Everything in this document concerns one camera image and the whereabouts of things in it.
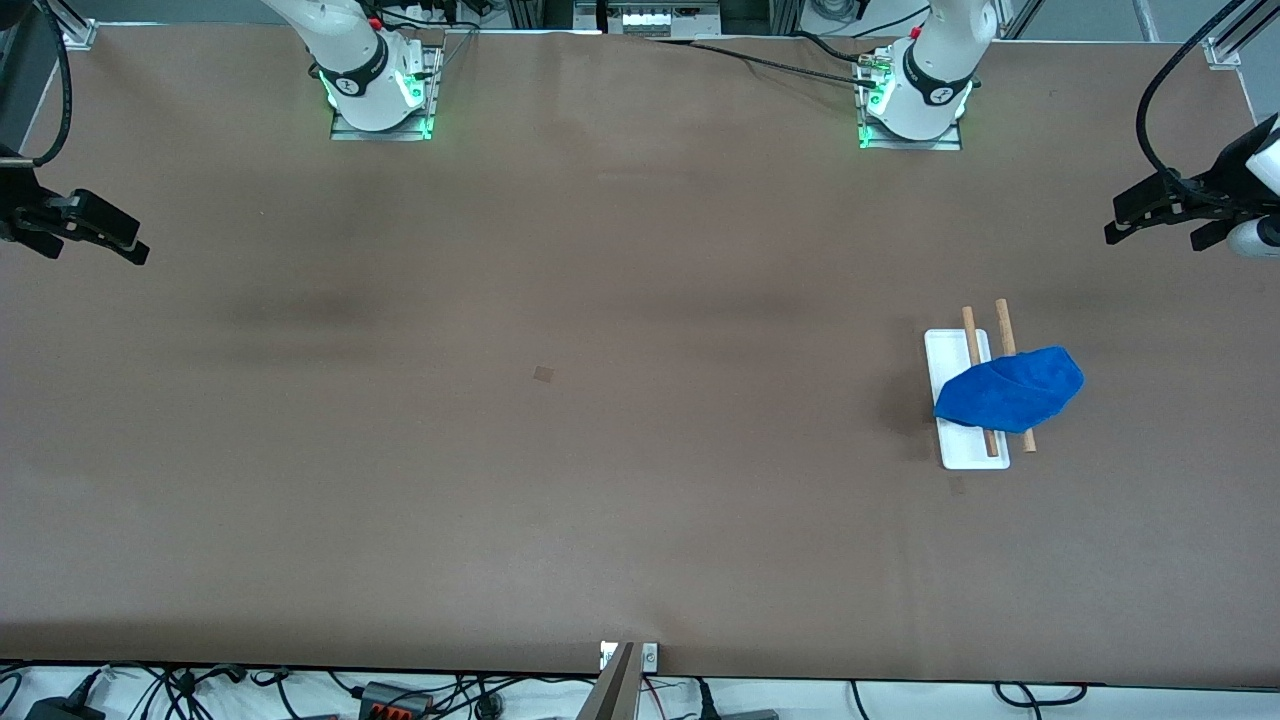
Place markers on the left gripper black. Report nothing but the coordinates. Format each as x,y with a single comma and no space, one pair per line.
1206,190

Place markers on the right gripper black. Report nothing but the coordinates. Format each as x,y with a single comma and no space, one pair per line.
22,214

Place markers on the blue microfibre towel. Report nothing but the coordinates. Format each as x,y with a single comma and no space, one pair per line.
1010,392

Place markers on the right white Franka arm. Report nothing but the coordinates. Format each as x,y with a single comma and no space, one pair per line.
350,60

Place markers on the left white Franka arm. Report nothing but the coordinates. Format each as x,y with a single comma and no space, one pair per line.
935,70

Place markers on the white rack with wooden rods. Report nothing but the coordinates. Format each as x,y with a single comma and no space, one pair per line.
965,450

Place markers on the white power strip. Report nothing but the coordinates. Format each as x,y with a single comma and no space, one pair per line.
432,12

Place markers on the black power adapter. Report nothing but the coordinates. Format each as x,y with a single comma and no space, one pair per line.
65,710

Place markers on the grey control device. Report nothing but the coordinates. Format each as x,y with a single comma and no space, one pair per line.
650,18

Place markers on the black orange connector box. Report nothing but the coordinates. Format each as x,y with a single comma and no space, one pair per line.
395,702

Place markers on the metal table corner bracket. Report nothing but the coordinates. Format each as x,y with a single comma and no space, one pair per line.
1223,55
80,35

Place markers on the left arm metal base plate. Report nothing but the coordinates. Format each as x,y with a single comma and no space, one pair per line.
940,145

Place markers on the aluminium frame strut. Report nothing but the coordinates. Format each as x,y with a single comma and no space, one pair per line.
1250,22

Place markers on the small metal edge bracket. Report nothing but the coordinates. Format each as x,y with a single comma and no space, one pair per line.
650,657

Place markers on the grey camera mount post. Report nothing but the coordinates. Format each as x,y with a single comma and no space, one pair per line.
612,695

